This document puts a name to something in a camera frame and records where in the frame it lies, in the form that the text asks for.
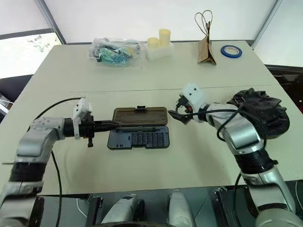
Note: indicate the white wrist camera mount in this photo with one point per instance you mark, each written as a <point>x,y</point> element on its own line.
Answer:
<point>193,93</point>
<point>82,106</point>

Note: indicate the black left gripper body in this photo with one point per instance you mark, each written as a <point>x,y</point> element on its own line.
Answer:
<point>85,128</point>

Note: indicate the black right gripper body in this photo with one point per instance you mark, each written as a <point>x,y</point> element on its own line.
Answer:
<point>183,105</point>

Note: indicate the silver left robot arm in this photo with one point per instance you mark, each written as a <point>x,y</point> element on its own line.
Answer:
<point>35,134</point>

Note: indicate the black crumpled cloth wrap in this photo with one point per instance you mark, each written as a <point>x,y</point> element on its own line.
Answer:
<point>265,111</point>

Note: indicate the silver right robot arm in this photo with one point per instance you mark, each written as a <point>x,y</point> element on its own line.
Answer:
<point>243,134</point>

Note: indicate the silver robot leg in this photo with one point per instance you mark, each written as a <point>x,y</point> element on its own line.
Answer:
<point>123,211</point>
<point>181,210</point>

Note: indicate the open screwdriver bit case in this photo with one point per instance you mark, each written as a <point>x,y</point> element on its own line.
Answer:
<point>139,137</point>

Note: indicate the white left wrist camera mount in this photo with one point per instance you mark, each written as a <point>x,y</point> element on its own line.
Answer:
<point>82,106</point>

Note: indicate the short pale yellow candle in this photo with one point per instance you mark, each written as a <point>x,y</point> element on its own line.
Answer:
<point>153,42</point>

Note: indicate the white foam candle holder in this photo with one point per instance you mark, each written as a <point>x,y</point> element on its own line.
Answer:
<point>161,52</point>

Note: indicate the tall pale yellow candle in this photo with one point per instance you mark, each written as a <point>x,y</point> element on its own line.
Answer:
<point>164,36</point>

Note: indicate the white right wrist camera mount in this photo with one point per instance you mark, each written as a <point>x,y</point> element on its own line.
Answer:
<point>193,93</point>

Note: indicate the clear plastic bag with parts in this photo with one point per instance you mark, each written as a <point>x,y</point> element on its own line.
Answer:
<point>113,53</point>

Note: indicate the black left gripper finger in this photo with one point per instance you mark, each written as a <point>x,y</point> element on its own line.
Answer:
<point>104,128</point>
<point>106,122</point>

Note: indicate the black metal bracket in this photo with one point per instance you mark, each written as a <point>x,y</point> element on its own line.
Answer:
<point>225,205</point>
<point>94,210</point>

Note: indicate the blue tape roll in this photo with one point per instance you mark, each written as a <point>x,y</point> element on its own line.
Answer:
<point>231,51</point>

